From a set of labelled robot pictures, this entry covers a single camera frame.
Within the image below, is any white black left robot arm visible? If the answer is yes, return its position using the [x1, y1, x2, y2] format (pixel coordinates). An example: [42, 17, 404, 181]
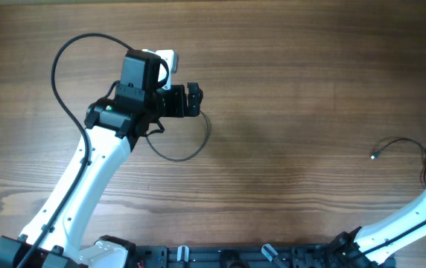
[0, 49, 203, 267]

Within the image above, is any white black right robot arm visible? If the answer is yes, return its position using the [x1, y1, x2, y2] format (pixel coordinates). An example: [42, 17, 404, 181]
[326, 189, 426, 267]

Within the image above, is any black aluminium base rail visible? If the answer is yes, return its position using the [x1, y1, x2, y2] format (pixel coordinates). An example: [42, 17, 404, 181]
[126, 244, 397, 268]

